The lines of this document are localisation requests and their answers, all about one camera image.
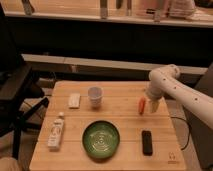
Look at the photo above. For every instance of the white rectangular block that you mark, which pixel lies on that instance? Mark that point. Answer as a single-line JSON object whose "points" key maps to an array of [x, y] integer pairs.
{"points": [[74, 100]]}

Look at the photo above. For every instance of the black chair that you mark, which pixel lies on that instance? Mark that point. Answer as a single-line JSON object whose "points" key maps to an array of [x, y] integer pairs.
{"points": [[20, 96]]}

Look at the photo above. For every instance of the wooden bench rail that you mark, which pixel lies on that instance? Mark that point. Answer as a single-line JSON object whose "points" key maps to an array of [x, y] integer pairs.
{"points": [[107, 63]]}

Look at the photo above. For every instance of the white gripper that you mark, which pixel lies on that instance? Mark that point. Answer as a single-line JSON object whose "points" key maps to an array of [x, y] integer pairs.
{"points": [[154, 93]]}

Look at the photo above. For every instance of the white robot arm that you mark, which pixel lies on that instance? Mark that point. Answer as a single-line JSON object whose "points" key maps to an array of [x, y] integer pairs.
{"points": [[164, 80]]}

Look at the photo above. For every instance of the black rectangular remote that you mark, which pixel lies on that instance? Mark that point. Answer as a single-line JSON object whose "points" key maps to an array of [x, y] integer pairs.
{"points": [[147, 143]]}

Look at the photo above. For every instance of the white tube bottle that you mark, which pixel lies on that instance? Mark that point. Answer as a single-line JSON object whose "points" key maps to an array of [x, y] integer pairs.
{"points": [[56, 132]]}

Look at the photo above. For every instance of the orange pepper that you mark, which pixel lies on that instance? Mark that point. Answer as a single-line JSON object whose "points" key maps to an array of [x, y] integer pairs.
{"points": [[142, 104]]}

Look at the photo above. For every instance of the green ceramic plate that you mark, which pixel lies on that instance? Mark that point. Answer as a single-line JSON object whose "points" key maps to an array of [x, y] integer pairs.
{"points": [[100, 139]]}

